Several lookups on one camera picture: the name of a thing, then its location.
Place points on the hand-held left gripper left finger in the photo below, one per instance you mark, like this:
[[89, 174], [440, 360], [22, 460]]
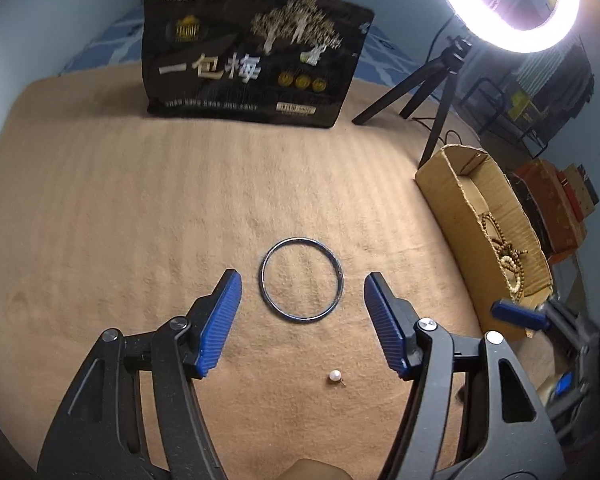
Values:
[[220, 320]]

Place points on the dark hanging clothes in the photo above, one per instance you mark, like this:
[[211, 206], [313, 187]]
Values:
[[577, 80]]

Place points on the pearl earring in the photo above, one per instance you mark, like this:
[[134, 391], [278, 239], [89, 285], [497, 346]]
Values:
[[334, 375]]

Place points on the striped towel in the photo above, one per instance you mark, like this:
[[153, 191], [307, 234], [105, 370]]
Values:
[[540, 67]]

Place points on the yellow box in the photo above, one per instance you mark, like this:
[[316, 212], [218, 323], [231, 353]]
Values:
[[522, 106]]

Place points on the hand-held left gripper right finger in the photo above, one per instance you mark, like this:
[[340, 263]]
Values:
[[386, 325]]

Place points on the black tripod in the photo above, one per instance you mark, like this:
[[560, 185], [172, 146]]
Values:
[[442, 90]]

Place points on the stack of flat boxes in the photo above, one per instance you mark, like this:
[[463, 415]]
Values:
[[580, 190]]

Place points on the black printed bag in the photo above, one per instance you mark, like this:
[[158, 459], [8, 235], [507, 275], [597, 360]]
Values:
[[250, 60]]

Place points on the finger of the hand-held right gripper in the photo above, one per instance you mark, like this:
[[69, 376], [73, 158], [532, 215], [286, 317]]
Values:
[[520, 314], [563, 384]]

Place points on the cardboard box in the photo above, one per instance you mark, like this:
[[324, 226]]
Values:
[[460, 220]]

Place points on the silver bangle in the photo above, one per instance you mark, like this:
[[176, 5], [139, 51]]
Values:
[[264, 285]]

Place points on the black clothes rack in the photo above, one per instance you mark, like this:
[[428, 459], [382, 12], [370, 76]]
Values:
[[485, 90]]

